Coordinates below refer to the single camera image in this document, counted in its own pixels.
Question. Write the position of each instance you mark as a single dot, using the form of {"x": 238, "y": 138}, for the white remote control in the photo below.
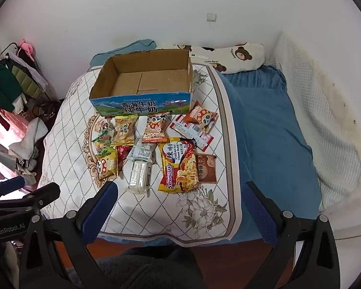
{"x": 199, "y": 57}

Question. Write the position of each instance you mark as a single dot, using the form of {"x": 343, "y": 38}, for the yellow panda snack bag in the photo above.
{"x": 107, "y": 162}

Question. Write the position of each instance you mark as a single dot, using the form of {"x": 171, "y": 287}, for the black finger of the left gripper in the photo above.
{"x": 39, "y": 195}

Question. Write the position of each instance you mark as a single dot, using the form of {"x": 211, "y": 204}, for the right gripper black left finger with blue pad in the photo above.
{"x": 41, "y": 265}

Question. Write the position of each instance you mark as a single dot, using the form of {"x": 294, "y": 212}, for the teal blue pillow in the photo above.
{"x": 136, "y": 46}

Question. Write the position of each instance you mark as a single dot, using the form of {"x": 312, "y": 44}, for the white wall switch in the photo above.
{"x": 211, "y": 17}

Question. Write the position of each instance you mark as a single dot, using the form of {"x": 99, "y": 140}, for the white grey label snack packet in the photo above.
{"x": 142, "y": 151}

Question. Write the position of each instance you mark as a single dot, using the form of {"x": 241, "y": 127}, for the white patterned quilt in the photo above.
{"x": 212, "y": 214}

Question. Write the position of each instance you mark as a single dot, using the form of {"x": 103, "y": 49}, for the blue bed sheet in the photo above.
{"x": 271, "y": 149}

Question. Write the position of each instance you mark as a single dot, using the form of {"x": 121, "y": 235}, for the white wafer snack pack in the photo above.
{"x": 139, "y": 181}

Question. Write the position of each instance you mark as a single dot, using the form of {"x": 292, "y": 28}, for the yellow green snack bag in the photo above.
{"x": 124, "y": 130}

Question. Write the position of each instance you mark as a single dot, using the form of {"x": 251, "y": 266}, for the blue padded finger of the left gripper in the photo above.
{"x": 11, "y": 185}

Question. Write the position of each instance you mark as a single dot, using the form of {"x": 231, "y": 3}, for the yellow instant noodle packet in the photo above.
{"x": 179, "y": 164}

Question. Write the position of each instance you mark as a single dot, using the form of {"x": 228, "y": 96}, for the bear print pillow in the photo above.
{"x": 239, "y": 58}

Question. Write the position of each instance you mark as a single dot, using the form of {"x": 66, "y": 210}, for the brown small snack packet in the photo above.
{"x": 206, "y": 168}

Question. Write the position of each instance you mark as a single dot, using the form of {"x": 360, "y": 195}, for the orange panda snack bag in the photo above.
{"x": 155, "y": 128}
{"x": 201, "y": 116}

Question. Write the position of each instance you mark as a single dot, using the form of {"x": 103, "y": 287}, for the pile of clothes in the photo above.
{"x": 27, "y": 112}

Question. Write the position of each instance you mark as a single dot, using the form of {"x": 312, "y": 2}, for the cardboard milk box blue print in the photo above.
{"x": 144, "y": 83}

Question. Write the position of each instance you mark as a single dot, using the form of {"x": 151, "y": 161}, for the green candy bag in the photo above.
{"x": 103, "y": 134}

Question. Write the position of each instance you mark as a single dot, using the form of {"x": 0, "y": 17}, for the small red snack packet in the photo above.
{"x": 122, "y": 153}

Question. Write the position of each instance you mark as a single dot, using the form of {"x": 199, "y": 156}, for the red white spicy strip packet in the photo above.
{"x": 191, "y": 131}

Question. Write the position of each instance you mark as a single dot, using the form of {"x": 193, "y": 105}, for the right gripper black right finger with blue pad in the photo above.
{"x": 317, "y": 265}

